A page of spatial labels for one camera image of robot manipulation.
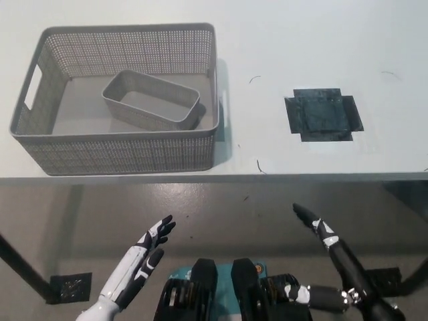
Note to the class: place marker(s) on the small grey perforated basket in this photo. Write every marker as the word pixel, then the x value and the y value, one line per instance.
pixel 140 117

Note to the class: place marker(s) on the white and black left hand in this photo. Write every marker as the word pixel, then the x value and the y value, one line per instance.
pixel 132 267

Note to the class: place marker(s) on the large grey perforated basket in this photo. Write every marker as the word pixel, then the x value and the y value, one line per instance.
pixel 117 157

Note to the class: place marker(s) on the black tape patch on table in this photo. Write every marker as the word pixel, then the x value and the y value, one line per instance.
pixel 321 113

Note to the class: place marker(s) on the black table leg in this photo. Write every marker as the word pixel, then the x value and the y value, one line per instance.
pixel 20 261
pixel 418 274

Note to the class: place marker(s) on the black and teal robot torso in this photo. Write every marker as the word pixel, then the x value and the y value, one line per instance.
pixel 244 284

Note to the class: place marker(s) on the black and white right hand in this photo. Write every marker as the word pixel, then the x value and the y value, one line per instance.
pixel 347 267

